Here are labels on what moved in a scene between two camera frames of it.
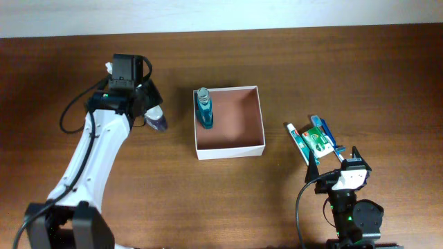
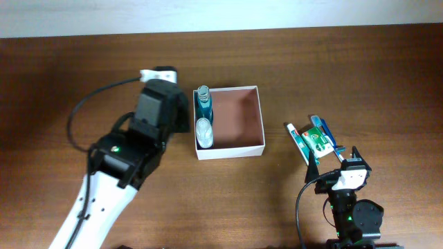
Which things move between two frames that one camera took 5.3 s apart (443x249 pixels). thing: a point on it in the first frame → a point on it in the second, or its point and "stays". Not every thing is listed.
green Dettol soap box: [319, 144] stays
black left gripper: [156, 96] → [183, 113]
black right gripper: [325, 184] stays
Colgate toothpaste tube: [300, 142] stays
